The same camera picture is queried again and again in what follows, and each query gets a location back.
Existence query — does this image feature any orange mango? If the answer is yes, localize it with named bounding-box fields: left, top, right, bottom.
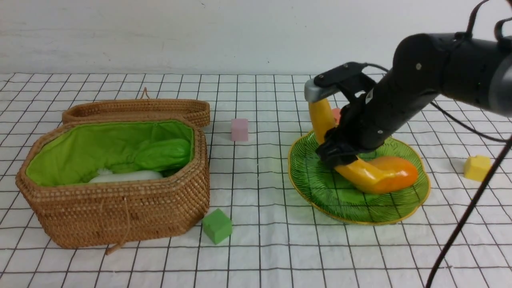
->
left=369, top=156, right=418, bottom=194

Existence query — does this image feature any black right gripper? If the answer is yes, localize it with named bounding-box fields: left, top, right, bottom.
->
left=315, top=94, right=400, bottom=168

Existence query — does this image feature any yellow banana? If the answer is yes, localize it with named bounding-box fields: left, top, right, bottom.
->
left=308, top=100, right=400, bottom=194

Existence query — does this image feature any woven rattan basket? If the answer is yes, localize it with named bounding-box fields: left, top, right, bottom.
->
left=15, top=116, right=210, bottom=250

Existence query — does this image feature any green basket lining cloth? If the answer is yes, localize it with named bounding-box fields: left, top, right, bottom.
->
left=26, top=120, right=195, bottom=187

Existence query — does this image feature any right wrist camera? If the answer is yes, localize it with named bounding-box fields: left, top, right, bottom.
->
left=304, top=62, right=376, bottom=103

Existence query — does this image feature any checkered white tablecloth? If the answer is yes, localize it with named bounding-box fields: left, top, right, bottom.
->
left=0, top=73, right=503, bottom=288

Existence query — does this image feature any woven rattan basket lid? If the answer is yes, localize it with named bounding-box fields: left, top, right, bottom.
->
left=62, top=89, right=210, bottom=127

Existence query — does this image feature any white radish with leaves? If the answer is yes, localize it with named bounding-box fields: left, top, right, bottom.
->
left=89, top=168, right=163, bottom=183

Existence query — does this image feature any green glass leaf plate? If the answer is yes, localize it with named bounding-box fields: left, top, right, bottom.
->
left=288, top=131, right=431, bottom=226

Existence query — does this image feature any green bitter gourd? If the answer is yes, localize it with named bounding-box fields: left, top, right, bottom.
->
left=133, top=138, right=194, bottom=171

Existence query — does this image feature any green foam cube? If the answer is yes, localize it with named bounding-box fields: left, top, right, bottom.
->
left=202, top=208, right=233, bottom=245

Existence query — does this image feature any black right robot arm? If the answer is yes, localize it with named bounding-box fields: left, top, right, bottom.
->
left=305, top=33, right=512, bottom=168

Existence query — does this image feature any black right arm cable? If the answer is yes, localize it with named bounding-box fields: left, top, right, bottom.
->
left=362, top=0, right=512, bottom=288

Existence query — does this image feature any pink foam block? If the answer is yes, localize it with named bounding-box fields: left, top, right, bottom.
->
left=230, top=118, right=249, bottom=142

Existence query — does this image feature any yellow foam cube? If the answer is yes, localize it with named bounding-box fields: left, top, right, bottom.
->
left=463, top=155, right=492, bottom=182

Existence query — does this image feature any orange foam cube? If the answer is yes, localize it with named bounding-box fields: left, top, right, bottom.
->
left=331, top=107, right=341, bottom=125

